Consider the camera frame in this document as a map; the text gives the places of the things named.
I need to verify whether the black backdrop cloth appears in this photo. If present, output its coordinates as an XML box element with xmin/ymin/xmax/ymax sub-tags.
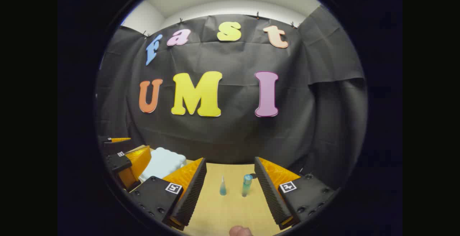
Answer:
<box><xmin>96</xmin><ymin>5</ymin><xmax>368</xmax><ymax>190</ymax></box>

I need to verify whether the blue skin care bottle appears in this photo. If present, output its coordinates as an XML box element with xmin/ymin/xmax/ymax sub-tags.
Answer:
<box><xmin>241</xmin><ymin>174</ymin><xmax>253</xmax><ymax>198</ymax></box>

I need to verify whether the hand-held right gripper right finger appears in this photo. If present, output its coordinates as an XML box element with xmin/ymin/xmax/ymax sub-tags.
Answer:
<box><xmin>254</xmin><ymin>156</ymin><xmax>336</xmax><ymax>230</ymax></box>

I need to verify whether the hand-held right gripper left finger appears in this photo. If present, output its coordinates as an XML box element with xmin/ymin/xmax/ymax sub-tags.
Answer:
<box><xmin>129</xmin><ymin>157</ymin><xmax>208</xmax><ymax>231</ymax></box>

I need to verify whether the light blue suitcase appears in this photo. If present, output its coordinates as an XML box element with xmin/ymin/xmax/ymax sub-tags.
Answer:
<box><xmin>138</xmin><ymin>147</ymin><xmax>187</xmax><ymax>183</ymax></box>

